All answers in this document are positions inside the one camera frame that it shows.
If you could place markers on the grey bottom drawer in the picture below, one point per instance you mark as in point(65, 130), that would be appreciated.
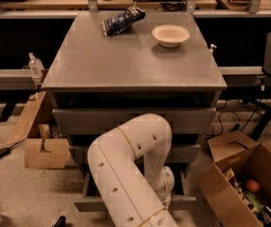
point(91, 201)

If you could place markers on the grey drawer cabinet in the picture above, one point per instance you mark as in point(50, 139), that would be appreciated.
point(133, 70)

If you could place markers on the black power adapter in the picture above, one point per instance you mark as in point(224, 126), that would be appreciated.
point(6, 150)

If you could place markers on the small left cardboard box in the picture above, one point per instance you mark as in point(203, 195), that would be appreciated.
point(45, 146)

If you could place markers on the black object bottom edge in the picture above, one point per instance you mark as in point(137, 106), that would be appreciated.
point(61, 222)

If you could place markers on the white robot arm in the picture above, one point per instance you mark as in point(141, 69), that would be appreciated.
point(127, 164)

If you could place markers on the cardboard box with groceries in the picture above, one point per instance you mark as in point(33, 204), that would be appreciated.
point(237, 185)

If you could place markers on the blue chip bag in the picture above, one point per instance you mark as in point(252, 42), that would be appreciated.
point(118, 23)

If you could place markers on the white pump bottle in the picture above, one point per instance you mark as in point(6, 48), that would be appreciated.
point(212, 48)

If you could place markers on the clear plastic bottle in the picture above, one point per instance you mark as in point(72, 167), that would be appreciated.
point(35, 65)

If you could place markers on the grey top drawer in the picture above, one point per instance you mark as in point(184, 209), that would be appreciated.
point(97, 120)

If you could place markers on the red apple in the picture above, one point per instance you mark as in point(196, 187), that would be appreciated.
point(252, 186)

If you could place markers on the white paper bowl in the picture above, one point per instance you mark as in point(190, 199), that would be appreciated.
point(170, 35)

